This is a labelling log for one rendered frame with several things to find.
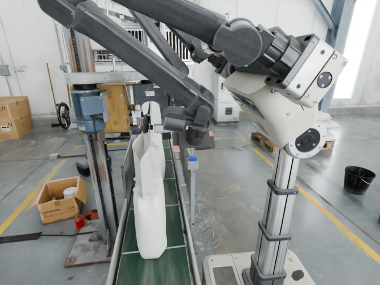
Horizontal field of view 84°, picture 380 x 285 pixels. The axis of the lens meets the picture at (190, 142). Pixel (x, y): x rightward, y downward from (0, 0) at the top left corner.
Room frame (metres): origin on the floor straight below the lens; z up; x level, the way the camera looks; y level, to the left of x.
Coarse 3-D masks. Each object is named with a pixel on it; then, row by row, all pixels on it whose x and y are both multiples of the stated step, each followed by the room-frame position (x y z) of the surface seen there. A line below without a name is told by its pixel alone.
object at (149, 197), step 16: (144, 144) 1.27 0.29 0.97; (144, 160) 0.94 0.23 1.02; (144, 176) 0.92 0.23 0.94; (160, 176) 1.14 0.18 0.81; (144, 192) 0.90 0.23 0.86; (160, 192) 0.98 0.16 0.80; (144, 208) 0.90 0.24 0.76; (160, 208) 0.92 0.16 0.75; (144, 224) 0.89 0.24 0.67; (160, 224) 0.91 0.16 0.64; (144, 240) 0.89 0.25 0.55; (160, 240) 0.91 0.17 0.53; (144, 256) 0.90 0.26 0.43
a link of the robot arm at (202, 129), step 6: (186, 120) 0.57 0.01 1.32; (192, 120) 0.57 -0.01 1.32; (186, 126) 0.56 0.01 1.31; (192, 126) 0.56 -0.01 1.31; (198, 126) 0.56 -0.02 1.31; (204, 126) 0.56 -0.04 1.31; (192, 132) 0.57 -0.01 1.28; (198, 132) 0.56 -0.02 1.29; (204, 132) 0.57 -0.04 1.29; (198, 138) 0.59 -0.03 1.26
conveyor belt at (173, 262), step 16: (176, 208) 1.38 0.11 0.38; (128, 224) 1.20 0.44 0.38; (176, 224) 1.20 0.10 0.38; (128, 240) 1.06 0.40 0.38; (176, 240) 1.06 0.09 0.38; (128, 256) 0.94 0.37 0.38; (160, 256) 0.94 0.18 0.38; (176, 256) 0.94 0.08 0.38; (128, 272) 0.84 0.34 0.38; (144, 272) 0.84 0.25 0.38; (160, 272) 0.84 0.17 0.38; (176, 272) 0.84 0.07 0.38
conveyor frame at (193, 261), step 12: (180, 192) 1.54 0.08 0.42; (180, 204) 1.51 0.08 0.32; (180, 216) 1.30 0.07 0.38; (120, 228) 1.12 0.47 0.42; (120, 240) 1.07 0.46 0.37; (120, 252) 1.03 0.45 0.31; (192, 252) 0.93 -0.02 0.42; (192, 264) 0.89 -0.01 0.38; (108, 276) 0.79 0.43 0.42; (192, 276) 0.88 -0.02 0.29
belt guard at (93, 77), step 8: (72, 72) 1.24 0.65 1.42; (80, 72) 1.24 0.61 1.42; (88, 72) 1.24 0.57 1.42; (96, 72) 1.24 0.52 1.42; (104, 72) 1.24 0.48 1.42; (112, 72) 1.24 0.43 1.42; (120, 72) 1.28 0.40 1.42; (128, 72) 1.31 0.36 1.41; (136, 72) 1.35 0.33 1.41; (72, 80) 1.12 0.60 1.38; (80, 80) 1.12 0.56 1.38; (88, 80) 1.14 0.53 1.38; (96, 80) 1.17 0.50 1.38; (104, 80) 1.20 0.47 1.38; (112, 80) 1.23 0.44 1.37; (120, 80) 1.27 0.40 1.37; (128, 80) 1.31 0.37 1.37
